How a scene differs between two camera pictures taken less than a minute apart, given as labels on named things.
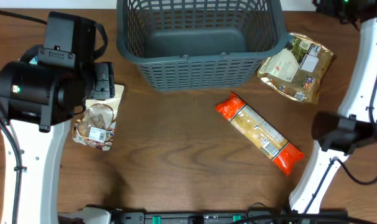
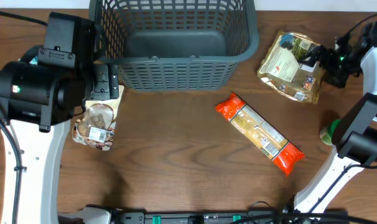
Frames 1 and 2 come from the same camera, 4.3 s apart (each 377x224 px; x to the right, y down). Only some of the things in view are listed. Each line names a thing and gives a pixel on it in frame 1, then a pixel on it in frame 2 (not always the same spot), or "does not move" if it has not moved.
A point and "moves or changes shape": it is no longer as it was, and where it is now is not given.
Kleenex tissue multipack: [34, 60] does not move
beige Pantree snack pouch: [96, 126] does not move
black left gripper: [109, 74] does not move
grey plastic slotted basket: [199, 45] moves or changes shape
